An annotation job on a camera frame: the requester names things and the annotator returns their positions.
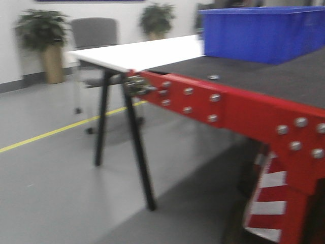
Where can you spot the blue plastic crate on conveyor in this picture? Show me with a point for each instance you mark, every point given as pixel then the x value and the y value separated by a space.
pixel 270 35

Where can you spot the black conveyor belt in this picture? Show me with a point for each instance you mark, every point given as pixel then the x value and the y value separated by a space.
pixel 300 80

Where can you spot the small metal part on belt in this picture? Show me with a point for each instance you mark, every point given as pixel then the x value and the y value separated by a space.
pixel 214 77

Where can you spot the white table with black legs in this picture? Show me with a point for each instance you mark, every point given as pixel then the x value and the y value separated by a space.
pixel 123 60

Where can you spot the right potted plant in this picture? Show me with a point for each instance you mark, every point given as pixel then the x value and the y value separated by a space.
pixel 156 20

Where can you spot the potted plant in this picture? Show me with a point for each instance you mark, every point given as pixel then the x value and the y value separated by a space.
pixel 45 32
pixel 156 20

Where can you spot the grey office chair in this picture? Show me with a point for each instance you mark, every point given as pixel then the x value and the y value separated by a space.
pixel 90 33

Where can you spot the red white striped panel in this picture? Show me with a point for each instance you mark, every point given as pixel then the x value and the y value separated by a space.
pixel 264 213

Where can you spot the left potted plant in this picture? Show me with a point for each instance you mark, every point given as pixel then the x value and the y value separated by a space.
pixel 45 32

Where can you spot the red conveyor frame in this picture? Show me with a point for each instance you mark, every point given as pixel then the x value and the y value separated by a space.
pixel 293 131

